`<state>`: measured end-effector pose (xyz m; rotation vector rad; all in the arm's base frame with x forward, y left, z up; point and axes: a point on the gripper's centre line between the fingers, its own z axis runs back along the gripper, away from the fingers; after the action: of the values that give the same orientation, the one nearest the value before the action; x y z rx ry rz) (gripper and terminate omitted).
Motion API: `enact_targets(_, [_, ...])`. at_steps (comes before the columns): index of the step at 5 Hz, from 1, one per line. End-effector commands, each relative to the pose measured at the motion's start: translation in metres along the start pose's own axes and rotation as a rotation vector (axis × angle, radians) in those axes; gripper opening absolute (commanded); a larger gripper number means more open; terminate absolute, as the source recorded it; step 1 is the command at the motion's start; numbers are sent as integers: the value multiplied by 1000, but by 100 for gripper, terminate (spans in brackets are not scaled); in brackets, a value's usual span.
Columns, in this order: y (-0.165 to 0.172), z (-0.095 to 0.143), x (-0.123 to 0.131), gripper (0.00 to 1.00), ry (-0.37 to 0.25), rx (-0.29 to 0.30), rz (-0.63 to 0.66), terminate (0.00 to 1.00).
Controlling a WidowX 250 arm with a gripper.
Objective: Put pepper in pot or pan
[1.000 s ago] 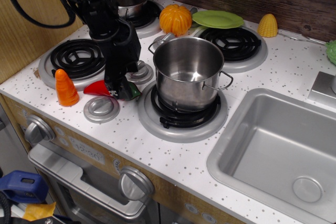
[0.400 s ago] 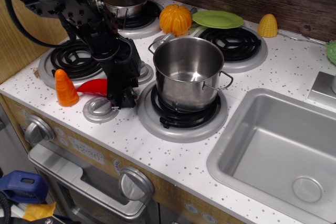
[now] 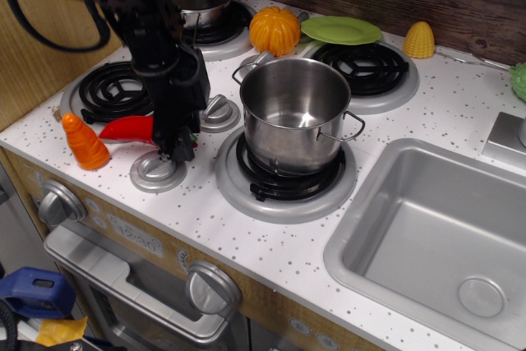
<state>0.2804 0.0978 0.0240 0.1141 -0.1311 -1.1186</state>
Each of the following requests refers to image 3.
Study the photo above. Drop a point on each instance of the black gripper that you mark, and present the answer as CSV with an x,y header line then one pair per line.
x,y
179,91

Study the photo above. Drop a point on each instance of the yellow cloth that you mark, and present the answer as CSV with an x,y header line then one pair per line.
x,y
59,331

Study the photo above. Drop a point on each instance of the left oven knob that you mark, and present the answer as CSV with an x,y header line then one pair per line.
x,y
59,204

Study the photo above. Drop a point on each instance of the blue clamp tool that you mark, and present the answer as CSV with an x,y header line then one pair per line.
x,y
36,293

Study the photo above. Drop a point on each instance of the oven knob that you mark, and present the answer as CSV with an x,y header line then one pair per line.
x,y
59,204
210,290

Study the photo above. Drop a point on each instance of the black burner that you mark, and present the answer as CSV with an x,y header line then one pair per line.
x,y
381,77
279,199
227,39
105,94

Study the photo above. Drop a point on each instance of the hidden grey stove knob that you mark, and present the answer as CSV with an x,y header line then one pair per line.
x,y
253,61

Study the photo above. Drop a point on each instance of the grey toy sink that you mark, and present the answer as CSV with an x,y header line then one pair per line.
x,y
440,238

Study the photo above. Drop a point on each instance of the red toy chili pepper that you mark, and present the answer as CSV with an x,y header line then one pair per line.
x,y
145,129

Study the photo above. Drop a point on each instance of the front right black burner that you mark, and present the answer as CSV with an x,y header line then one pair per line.
x,y
279,199

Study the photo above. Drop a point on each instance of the large steel pot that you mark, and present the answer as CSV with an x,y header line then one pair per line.
x,y
294,111

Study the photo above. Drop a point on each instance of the yellow toy corn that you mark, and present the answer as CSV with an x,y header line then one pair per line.
x,y
419,41

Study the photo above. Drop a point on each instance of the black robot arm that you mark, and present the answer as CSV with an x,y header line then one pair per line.
x,y
151,29

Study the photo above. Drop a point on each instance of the right oven knob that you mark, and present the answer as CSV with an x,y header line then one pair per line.
x,y
210,290

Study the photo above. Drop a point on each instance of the green plastic plate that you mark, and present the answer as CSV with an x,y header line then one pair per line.
x,y
340,30

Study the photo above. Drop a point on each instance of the green toy vegetable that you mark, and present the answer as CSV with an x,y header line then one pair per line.
x,y
518,80

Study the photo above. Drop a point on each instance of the lower grey stove knob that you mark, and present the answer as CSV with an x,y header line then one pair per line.
x,y
153,173

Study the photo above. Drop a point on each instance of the grey oven door handle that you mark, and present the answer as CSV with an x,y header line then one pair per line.
x,y
140,306

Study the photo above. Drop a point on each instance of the back left black burner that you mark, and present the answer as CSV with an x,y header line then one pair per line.
x,y
227,39

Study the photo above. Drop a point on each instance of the orange toy carrot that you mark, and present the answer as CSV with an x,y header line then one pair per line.
x,y
89,151

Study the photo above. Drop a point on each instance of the back right black burner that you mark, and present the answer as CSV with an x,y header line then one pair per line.
x,y
381,77

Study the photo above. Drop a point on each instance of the upper grey stove knob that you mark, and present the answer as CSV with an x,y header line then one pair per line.
x,y
220,115

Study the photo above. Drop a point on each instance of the front left black burner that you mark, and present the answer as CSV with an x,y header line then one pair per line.
x,y
105,94

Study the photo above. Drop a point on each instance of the grey faucet base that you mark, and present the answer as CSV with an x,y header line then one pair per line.
x,y
506,141

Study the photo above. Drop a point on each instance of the orange toy pumpkin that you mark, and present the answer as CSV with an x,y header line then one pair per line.
x,y
275,30

